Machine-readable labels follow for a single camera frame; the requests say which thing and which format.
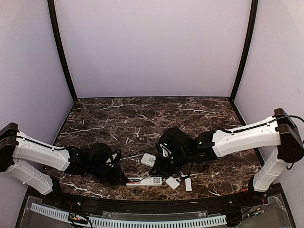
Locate black front table rail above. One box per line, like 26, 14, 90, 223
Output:
46, 191, 263, 214

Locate narrow white battery cover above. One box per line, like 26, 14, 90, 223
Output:
185, 178, 192, 191

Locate black frame post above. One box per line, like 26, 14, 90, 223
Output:
229, 0, 258, 103
47, 0, 78, 103

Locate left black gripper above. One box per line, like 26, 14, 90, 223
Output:
87, 162, 129, 186

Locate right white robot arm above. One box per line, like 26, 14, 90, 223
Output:
149, 108, 304, 206

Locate white slotted cable duct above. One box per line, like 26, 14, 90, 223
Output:
30, 203, 227, 228

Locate left black frame post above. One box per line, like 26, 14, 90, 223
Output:
47, 0, 78, 103

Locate right black frame post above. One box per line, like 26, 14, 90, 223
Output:
229, 0, 258, 103

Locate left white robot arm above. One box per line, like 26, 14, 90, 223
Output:
0, 123, 128, 207

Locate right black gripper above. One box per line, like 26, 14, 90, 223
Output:
149, 149, 191, 177

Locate white remote green buttons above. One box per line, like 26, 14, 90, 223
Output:
141, 153, 156, 167

